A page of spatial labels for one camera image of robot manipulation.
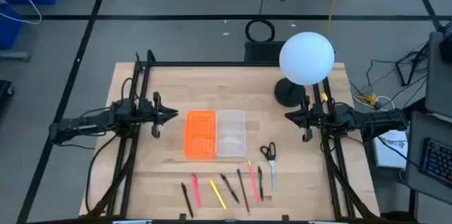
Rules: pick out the yellow plug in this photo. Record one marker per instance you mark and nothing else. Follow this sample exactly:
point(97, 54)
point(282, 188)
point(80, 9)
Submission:
point(369, 99)

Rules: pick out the clear plastic supply box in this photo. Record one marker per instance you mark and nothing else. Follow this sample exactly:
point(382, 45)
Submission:
point(231, 132)

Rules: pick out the yellow highlighter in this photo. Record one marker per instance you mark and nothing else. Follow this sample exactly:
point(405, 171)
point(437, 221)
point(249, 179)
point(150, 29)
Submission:
point(218, 194)

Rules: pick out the orange perforated box lid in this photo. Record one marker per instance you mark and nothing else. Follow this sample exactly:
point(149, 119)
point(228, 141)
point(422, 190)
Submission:
point(200, 134)

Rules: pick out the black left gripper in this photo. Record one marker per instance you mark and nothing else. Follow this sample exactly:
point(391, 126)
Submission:
point(150, 114)

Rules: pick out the pink pencil with yellow cap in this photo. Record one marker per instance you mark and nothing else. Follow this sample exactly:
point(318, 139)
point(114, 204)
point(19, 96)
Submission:
point(253, 181)

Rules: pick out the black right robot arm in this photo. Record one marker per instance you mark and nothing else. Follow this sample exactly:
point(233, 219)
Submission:
point(370, 119)

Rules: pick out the black table clamp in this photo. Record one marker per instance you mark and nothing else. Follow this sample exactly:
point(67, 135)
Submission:
point(182, 217)
point(285, 218)

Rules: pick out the black perforated box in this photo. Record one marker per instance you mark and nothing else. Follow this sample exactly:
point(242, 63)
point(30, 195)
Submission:
point(261, 52)

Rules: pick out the dark pencil with blue cap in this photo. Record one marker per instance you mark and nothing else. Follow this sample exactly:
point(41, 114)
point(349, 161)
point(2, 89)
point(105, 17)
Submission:
point(243, 190)

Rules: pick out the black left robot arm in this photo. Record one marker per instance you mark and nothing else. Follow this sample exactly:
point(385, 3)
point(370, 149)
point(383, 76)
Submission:
point(88, 123)

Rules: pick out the black desk object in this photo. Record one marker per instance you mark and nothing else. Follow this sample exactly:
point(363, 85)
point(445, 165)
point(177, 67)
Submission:
point(446, 45)

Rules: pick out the white globe table lamp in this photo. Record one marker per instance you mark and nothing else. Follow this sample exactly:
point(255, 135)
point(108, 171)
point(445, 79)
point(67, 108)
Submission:
point(306, 58)

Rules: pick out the black aluminium table frame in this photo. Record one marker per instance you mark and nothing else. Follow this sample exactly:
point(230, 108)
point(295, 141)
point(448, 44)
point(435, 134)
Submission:
point(212, 64)

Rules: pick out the slim black pen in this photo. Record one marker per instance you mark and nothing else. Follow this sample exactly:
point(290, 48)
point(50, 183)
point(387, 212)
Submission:
point(260, 183)
point(187, 200)

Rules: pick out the grey desk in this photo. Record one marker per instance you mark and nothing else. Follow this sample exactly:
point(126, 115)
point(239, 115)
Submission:
point(415, 153)
point(439, 86)

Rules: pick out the grey floor bar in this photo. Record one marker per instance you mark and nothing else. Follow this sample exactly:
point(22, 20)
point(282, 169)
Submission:
point(14, 56)

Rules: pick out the black pen with rubber grip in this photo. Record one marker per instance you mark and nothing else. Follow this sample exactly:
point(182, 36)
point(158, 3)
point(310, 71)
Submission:
point(229, 188)

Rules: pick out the pink highlighter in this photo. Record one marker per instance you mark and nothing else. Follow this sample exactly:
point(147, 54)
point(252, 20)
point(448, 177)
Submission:
point(196, 190)

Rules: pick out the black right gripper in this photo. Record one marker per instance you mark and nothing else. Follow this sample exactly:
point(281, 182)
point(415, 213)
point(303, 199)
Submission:
point(316, 116)

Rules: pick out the black desk leg bar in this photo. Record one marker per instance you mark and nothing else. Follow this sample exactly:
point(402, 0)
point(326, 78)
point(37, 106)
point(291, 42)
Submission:
point(418, 105)

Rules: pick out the white booklet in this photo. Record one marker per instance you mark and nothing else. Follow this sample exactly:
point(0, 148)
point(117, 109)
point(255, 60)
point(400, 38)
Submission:
point(388, 153)

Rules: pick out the black keyboard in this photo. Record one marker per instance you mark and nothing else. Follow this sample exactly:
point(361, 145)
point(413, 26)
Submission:
point(438, 160)

